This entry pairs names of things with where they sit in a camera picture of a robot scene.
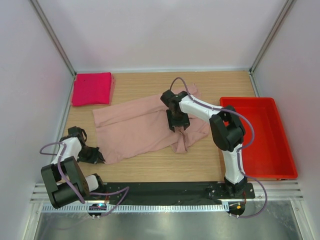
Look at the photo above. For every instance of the aluminium rail profile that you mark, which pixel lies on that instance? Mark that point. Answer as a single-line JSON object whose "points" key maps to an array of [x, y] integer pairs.
{"points": [[276, 191]]}

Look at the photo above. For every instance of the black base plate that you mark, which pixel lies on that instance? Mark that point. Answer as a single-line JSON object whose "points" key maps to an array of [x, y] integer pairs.
{"points": [[176, 193]]}

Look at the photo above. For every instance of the left aluminium frame post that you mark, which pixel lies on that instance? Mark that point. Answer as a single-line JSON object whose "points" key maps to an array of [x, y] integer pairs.
{"points": [[52, 35]]}

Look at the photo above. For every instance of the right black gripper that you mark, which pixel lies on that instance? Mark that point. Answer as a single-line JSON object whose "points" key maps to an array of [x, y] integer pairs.
{"points": [[185, 122]]}

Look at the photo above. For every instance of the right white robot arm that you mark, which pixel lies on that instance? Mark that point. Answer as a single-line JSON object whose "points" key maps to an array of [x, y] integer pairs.
{"points": [[226, 127]]}

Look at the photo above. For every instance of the folded magenta t shirt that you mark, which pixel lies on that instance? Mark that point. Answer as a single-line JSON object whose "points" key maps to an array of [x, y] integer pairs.
{"points": [[93, 89]]}

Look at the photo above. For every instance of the red plastic bin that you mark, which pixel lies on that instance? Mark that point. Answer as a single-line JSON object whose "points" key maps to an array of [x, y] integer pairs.
{"points": [[269, 156]]}

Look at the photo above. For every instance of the white slotted cable duct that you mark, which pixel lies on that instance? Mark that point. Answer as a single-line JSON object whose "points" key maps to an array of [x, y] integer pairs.
{"points": [[76, 208]]}

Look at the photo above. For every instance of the right aluminium frame post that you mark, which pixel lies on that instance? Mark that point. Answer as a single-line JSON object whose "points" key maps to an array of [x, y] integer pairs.
{"points": [[288, 5]]}

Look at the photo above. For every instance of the dusty pink t shirt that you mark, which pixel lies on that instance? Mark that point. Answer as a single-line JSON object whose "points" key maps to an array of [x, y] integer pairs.
{"points": [[140, 126]]}

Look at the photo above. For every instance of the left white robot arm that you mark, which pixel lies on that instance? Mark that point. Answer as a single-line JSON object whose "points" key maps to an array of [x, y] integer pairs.
{"points": [[63, 179]]}

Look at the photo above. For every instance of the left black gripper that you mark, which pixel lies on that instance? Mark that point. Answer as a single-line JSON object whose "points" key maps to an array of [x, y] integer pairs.
{"points": [[97, 157]]}

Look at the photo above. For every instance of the aluminium frame post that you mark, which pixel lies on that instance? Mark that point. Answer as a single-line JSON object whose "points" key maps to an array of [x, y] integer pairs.
{"points": [[288, 5], [52, 35]]}

